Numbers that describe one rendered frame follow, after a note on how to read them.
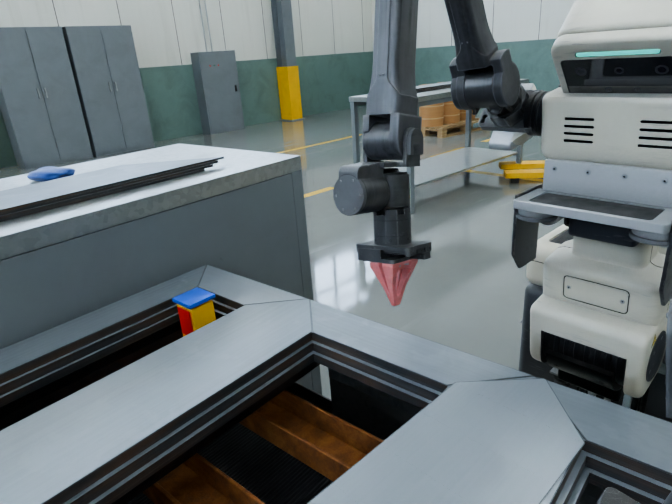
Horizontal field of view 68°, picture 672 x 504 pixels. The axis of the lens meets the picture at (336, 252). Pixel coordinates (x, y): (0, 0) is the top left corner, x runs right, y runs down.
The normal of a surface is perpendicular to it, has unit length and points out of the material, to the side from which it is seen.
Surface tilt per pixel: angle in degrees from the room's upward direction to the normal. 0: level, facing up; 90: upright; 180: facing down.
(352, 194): 81
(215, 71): 90
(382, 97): 77
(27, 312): 90
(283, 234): 90
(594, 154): 98
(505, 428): 1
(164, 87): 90
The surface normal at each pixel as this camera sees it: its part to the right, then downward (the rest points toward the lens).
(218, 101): 0.69, 0.22
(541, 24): -0.72, 0.30
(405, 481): -0.07, -0.93
